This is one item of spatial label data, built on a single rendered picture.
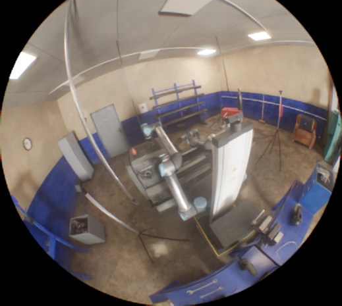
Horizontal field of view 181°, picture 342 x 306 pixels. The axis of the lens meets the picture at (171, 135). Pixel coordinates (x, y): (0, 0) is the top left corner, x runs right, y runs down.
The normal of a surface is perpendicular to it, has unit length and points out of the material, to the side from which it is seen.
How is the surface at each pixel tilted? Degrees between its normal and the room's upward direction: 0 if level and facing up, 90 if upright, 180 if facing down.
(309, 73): 90
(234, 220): 0
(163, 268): 0
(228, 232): 0
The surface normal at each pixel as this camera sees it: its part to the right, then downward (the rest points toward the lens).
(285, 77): -0.89, 0.37
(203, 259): -0.24, -0.88
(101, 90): 0.39, 0.31
